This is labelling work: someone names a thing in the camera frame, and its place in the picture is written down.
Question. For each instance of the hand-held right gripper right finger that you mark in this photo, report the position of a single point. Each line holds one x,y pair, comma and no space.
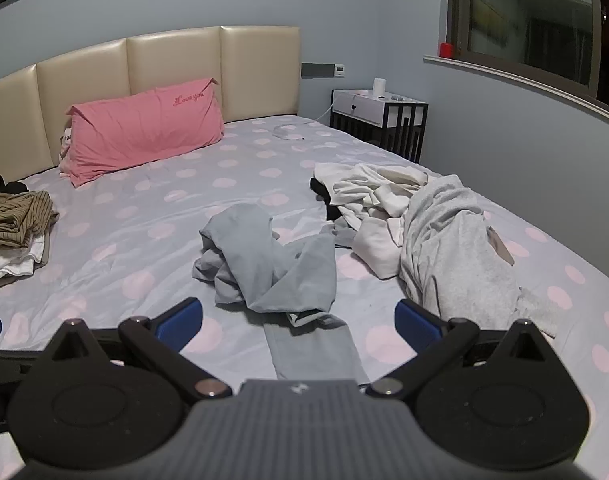
415,321

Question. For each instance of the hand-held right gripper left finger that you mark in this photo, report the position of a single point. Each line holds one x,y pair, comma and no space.
180,317

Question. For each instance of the grey-blue pants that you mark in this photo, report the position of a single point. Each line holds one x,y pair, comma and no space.
264,270

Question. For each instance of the white folded garment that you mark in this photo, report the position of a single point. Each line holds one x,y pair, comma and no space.
9,265

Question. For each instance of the light grey garment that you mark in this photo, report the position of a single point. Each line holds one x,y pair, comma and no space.
459,260

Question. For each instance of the brown striped garment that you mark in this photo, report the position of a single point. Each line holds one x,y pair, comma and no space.
14,215

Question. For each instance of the bed with polka dot sheet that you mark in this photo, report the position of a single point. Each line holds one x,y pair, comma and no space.
134,210

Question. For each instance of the white crumpled garment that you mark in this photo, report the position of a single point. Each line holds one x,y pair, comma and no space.
374,190

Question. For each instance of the small black garment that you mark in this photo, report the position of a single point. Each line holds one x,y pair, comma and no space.
7,187

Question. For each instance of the pink pillow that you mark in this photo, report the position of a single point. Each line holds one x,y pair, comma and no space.
144,130

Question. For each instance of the white patterned pillow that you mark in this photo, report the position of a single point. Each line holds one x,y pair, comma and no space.
65,147

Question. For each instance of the black and white nightstand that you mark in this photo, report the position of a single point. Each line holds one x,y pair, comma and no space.
364,107

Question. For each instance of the beige padded headboard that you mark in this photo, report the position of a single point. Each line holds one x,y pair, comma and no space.
174,60

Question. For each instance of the red cup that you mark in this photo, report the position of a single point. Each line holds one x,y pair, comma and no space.
447,50

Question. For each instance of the white wall thermostat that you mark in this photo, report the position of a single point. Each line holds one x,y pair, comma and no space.
339,69

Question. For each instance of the grey wall switch panel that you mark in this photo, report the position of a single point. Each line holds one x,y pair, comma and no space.
317,70

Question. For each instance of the window with grey frame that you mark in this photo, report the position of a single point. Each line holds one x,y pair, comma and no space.
524,20

